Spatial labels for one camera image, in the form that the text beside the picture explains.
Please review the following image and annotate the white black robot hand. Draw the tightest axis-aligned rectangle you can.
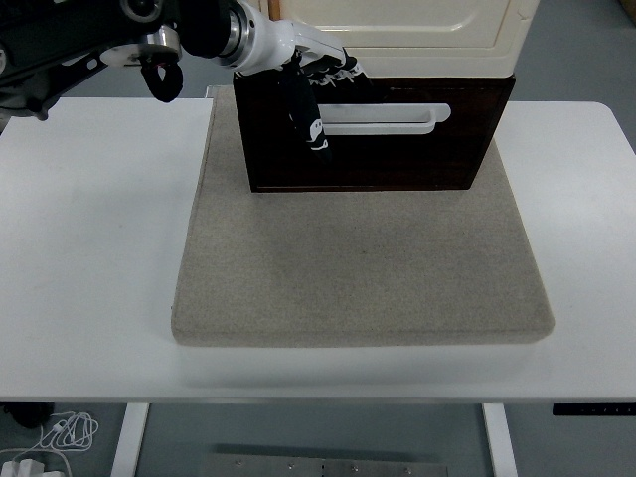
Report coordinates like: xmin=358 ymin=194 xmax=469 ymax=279
xmin=237 ymin=2 xmax=373 ymax=163

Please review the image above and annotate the white coiled cable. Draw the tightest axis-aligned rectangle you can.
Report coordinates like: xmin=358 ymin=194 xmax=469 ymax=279
xmin=0 ymin=410 xmax=100 ymax=477

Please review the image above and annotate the grey fabric mat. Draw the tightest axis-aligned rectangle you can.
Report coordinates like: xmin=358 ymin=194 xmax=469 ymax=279
xmin=171 ymin=87 xmax=556 ymax=348

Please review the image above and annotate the white table leg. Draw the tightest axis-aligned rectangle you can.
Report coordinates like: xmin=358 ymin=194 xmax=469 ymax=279
xmin=481 ymin=402 xmax=521 ymax=477
xmin=109 ymin=402 xmax=150 ymax=477

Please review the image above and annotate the dark wooden drawer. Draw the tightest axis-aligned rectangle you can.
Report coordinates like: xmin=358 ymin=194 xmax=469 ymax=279
xmin=243 ymin=86 xmax=504 ymax=189

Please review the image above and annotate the white power adapter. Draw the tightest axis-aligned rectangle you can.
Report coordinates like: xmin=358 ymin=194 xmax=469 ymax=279
xmin=2 ymin=459 xmax=45 ymax=477

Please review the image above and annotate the black base part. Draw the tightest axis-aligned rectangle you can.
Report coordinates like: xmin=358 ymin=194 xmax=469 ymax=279
xmin=0 ymin=402 xmax=54 ymax=429

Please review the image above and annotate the dark wooden drawer housing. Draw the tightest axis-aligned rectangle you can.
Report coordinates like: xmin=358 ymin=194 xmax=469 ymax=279
xmin=232 ymin=72 xmax=517 ymax=194

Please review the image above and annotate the cream plastic cabinet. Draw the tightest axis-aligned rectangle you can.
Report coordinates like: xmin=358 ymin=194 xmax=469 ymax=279
xmin=257 ymin=0 xmax=541 ymax=80

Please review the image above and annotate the black table control panel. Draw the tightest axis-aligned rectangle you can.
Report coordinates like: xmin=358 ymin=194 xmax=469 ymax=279
xmin=552 ymin=402 xmax=636 ymax=417

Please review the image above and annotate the white drawer handle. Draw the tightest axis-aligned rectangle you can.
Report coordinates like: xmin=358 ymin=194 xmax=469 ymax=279
xmin=317 ymin=102 xmax=452 ymax=136

